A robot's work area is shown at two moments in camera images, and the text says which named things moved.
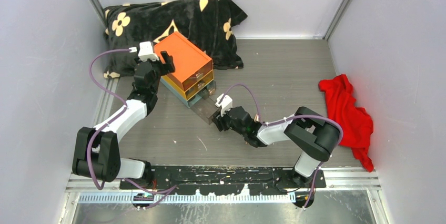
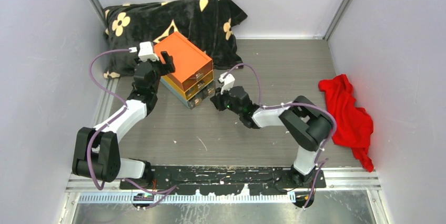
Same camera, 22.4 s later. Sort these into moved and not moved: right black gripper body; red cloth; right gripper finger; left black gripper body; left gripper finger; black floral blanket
Moved: right gripper finger; right black gripper body
Not moved: red cloth; left black gripper body; left gripper finger; black floral blanket
